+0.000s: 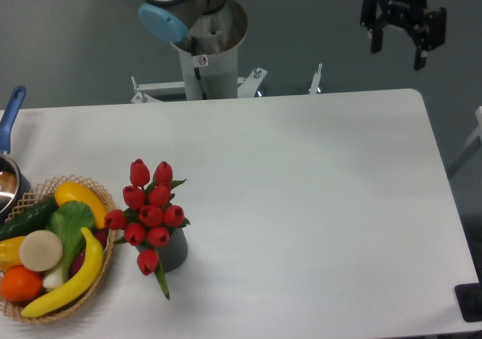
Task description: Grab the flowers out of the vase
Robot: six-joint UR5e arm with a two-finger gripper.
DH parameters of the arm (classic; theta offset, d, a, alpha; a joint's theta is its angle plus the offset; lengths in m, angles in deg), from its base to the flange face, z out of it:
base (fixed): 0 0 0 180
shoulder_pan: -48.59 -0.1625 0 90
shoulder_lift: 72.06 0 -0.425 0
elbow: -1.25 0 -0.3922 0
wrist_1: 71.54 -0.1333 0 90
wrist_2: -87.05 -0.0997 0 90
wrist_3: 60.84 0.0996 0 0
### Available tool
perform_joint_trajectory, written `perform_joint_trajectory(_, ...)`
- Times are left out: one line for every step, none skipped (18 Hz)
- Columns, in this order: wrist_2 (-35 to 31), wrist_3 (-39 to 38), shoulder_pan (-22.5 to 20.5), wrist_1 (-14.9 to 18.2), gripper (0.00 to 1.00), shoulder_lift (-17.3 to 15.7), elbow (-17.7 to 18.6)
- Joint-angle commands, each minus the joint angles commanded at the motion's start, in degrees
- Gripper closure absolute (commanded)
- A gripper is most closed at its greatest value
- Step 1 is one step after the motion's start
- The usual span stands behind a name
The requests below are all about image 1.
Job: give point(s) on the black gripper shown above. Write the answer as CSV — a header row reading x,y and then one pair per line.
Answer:
x,y
426,28

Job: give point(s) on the red tulip bouquet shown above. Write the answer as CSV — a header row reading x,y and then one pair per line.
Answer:
x,y
149,204

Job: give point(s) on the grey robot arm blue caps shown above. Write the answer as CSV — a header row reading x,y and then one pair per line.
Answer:
x,y
189,10

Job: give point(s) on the grey ribbed vase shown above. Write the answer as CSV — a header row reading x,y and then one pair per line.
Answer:
x,y
162,249

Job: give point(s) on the black device at table edge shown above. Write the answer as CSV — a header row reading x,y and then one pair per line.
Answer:
x,y
469,300

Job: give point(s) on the purple red vegetable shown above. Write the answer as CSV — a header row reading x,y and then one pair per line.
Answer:
x,y
102,237

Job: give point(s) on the green bok choy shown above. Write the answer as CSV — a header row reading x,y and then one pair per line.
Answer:
x,y
66,223

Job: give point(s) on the yellow banana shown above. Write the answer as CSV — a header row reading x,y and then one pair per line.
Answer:
x,y
75,286

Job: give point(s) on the woven wicker basket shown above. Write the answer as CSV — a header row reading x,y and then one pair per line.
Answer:
x,y
41,192

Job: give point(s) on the green cucumber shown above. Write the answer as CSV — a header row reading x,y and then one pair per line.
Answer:
x,y
33,218

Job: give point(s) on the beige round disc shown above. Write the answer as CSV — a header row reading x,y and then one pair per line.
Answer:
x,y
40,250

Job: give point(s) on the yellow bell pepper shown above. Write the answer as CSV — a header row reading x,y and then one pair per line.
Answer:
x,y
9,253

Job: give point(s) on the orange fruit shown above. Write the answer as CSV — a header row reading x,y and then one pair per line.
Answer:
x,y
20,284

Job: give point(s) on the white table leg frame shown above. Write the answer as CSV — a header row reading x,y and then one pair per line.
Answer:
x,y
471,145

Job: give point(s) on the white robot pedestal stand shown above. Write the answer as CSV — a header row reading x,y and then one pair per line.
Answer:
x,y
211,68

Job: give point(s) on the blue handled saucepan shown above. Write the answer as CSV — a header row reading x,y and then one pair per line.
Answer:
x,y
13,183

